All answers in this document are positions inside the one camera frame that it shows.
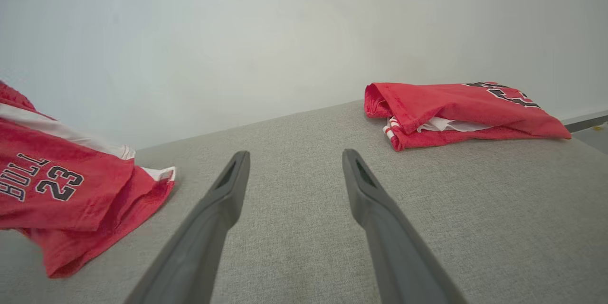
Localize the dark wall skirting strip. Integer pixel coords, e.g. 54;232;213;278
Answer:
560;110;608;133

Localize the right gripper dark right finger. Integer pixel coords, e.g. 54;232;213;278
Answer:
342;149;468;304

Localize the red shirt with white print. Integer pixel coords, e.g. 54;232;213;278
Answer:
0;81;177;279

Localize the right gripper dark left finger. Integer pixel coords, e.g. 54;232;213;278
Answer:
124;151;251;304

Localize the red jersey with white sleeves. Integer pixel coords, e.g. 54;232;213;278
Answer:
364;81;572;152

